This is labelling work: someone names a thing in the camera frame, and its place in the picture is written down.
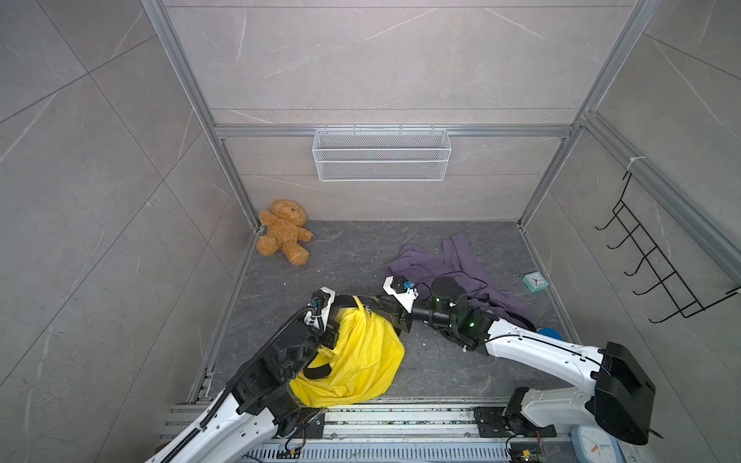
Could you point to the metal base rail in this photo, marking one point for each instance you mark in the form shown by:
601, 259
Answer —
404, 430

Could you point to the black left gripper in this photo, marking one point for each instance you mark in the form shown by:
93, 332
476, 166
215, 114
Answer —
329, 334

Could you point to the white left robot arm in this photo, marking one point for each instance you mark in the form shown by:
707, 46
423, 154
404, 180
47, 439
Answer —
256, 406

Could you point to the black wire hook rack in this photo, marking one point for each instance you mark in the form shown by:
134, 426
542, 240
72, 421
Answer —
664, 276

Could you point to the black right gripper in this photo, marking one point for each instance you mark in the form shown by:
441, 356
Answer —
397, 316

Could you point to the white round wall clock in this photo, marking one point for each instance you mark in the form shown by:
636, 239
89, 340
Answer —
592, 444

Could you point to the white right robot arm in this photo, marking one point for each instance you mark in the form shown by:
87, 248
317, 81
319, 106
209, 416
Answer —
606, 385

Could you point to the small green alarm clock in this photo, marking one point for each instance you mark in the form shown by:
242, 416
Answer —
535, 282

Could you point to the white wire mesh basket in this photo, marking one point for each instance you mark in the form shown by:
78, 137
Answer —
381, 154

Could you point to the purple trousers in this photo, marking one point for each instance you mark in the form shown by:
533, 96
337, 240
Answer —
458, 262

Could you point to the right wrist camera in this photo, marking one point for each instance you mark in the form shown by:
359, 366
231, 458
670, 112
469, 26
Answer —
402, 290

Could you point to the brown teddy bear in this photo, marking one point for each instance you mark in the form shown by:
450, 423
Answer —
285, 222

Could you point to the blue round object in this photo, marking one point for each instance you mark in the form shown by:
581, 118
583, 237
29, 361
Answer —
550, 332

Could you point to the yellow trousers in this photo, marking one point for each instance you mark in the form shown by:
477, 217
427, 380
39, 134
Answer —
363, 365

